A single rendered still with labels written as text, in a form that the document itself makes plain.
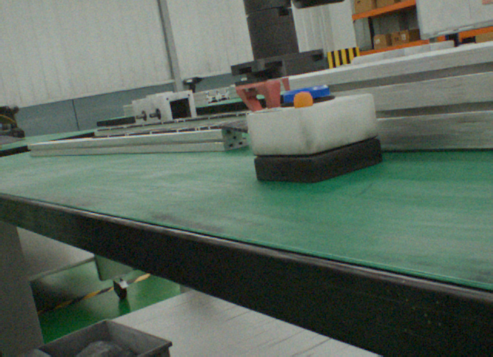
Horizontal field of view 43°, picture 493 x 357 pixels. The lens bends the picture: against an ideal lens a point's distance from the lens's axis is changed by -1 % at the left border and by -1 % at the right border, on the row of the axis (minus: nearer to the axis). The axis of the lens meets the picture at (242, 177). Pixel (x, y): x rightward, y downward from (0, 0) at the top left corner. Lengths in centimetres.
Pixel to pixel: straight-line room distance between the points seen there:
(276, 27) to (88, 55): 1173
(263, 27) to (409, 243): 50
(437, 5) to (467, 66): 369
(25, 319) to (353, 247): 172
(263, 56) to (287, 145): 26
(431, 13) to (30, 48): 896
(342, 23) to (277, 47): 816
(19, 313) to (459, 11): 311
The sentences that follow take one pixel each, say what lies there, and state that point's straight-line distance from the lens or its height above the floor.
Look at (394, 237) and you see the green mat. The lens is 32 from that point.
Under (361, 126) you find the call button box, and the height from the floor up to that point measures 81.
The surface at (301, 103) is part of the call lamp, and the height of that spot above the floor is 84.
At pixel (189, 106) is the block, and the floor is 83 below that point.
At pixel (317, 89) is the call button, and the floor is 85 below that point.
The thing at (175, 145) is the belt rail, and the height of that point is 79.
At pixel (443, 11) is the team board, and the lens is 421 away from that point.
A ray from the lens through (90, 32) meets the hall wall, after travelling 1254.
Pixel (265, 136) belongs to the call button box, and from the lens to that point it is 54.
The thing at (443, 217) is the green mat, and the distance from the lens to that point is 35.
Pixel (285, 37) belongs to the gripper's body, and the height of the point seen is 91.
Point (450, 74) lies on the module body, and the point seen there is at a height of 84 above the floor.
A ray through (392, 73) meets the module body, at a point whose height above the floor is 85.
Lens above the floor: 87
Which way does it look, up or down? 8 degrees down
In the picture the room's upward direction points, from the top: 10 degrees counter-clockwise
